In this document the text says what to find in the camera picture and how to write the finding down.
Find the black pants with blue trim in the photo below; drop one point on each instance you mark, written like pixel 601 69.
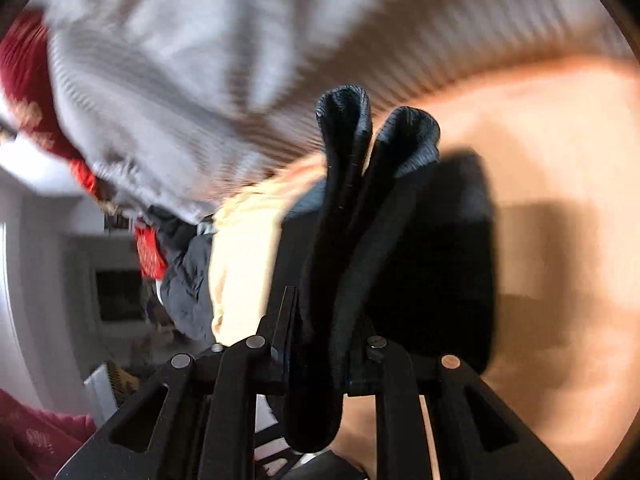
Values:
pixel 400 247

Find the red cloth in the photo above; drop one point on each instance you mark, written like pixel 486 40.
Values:
pixel 35 444

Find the dark grey jacket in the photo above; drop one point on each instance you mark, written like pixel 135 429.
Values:
pixel 184 293

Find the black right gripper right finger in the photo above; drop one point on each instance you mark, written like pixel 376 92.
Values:
pixel 439 419

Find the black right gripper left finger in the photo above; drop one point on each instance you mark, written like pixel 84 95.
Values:
pixel 195 418

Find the peach bed sheet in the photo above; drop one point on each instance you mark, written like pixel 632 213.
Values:
pixel 560 152

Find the grey striped duvet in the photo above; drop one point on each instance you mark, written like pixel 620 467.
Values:
pixel 178 103

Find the white cabinet with dark opening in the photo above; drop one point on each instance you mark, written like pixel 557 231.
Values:
pixel 105 293

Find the red embroidered pillow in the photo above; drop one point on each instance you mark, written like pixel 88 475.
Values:
pixel 26 84

